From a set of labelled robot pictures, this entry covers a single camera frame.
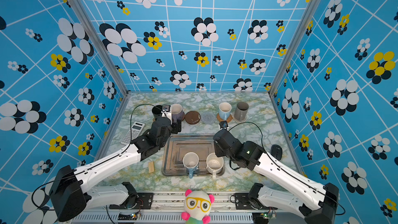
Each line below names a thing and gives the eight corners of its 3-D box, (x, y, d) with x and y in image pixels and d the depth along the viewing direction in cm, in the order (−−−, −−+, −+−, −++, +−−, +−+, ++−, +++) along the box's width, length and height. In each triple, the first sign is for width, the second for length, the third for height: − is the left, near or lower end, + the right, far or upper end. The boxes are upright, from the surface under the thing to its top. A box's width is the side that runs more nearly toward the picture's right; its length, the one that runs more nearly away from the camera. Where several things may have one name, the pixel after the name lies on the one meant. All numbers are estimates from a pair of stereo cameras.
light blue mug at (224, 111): (219, 125, 103) (220, 116, 95) (218, 112, 111) (219, 102, 102) (230, 125, 103) (233, 116, 95) (229, 112, 111) (231, 102, 102)
